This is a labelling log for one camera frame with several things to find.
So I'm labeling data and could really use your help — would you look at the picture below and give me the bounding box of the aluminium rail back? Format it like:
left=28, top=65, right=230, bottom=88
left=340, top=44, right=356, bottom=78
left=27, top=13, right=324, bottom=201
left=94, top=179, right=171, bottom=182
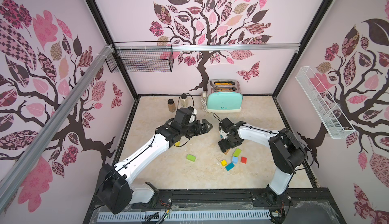
left=116, top=43, right=300, bottom=52

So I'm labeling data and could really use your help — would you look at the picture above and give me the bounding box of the mint green toaster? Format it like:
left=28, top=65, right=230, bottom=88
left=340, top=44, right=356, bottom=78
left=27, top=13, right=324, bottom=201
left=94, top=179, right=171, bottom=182
left=206, top=79, right=243, bottom=113

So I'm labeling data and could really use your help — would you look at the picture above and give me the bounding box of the green block centre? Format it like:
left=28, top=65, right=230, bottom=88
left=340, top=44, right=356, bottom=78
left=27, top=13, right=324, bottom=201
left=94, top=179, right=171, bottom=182
left=186, top=154, right=197, bottom=162

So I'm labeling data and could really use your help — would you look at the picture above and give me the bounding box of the white cable duct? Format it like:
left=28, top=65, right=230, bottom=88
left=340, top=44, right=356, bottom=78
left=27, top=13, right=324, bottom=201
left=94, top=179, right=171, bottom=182
left=96, top=209, right=271, bottom=224

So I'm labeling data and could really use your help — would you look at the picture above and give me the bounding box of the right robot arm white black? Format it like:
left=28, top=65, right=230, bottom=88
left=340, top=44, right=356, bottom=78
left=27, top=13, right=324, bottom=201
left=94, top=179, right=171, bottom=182
left=218, top=118, right=307, bottom=205

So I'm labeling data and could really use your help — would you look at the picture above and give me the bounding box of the white wire shelf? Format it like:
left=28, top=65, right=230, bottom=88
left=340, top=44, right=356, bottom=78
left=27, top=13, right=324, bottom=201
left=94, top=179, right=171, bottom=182
left=295, top=66, right=356, bottom=139

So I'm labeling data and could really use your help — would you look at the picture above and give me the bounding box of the green block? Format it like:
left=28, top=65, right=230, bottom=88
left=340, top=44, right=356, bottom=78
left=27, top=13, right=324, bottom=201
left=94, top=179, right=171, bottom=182
left=186, top=154, right=197, bottom=162
left=233, top=149, right=242, bottom=157

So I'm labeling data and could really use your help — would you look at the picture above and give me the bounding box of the brown spice jar black lid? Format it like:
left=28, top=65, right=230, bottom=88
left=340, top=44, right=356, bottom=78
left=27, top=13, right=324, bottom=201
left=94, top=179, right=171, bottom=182
left=167, top=99, right=176, bottom=113

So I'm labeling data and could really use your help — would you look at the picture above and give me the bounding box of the aluminium rail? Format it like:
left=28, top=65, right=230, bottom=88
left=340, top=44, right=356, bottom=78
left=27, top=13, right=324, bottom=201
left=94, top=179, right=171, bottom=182
left=116, top=43, right=300, bottom=52
left=1, top=45, right=114, bottom=212

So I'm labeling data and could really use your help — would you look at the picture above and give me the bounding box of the white toaster power cable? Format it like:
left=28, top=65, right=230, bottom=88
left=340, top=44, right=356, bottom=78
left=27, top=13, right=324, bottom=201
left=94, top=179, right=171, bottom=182
left=200, top=91, right=210, bottom=113

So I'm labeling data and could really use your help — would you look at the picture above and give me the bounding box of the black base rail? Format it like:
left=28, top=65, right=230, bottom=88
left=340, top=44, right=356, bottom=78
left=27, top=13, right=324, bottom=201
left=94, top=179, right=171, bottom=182
left=128, top=188, right=335, bottom=209

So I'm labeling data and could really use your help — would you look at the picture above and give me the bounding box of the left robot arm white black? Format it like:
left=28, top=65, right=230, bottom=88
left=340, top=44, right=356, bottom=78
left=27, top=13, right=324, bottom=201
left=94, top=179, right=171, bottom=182
left=95, top=107, right=213, bottom=214

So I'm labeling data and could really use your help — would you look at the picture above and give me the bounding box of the black wire basket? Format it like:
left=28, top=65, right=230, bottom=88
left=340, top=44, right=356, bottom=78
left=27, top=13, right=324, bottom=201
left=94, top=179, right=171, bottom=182
left=105, top=40, right=174, bottom=73

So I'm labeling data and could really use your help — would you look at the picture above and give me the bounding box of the beige spice jar black lid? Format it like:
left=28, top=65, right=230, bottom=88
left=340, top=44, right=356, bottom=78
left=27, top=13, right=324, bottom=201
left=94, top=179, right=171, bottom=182
left=179, top=93, right=188, bottom=107

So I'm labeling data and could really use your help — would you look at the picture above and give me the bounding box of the light blue cube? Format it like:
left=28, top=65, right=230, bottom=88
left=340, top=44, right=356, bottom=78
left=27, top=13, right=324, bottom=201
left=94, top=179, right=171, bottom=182
left=232, top=156, right=239, bottom=164

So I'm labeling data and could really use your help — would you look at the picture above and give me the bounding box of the green block right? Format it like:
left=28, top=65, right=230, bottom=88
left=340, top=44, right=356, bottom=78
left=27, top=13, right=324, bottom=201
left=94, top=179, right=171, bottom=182
left=233, top=149, right=242, bottom=157

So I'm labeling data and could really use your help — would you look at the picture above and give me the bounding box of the teal block lower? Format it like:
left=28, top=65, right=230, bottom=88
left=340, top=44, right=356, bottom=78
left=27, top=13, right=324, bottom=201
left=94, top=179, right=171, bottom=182
left=225, top=163, right=235, bottom=171

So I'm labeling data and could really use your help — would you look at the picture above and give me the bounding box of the aluminium rail left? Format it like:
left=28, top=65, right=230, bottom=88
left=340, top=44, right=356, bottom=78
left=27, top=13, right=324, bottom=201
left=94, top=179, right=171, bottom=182
left=1, top=45, right=114, bottom=212

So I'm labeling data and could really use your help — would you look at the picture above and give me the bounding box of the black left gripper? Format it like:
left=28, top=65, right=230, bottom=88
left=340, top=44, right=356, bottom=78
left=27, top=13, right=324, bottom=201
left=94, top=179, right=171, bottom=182
left=179, top=119, right=212, bottom=138

